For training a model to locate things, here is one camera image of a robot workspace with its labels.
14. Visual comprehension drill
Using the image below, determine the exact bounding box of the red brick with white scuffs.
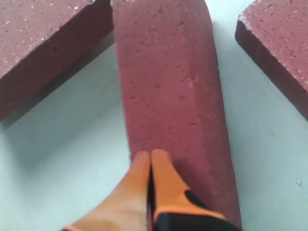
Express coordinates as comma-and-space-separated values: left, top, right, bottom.
0, 0, 113, 119

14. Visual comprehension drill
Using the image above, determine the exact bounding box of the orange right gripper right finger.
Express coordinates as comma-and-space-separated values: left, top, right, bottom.
151, 149, 238, 231

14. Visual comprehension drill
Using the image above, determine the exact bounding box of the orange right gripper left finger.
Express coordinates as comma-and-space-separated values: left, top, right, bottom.
63, 151, 151, 231

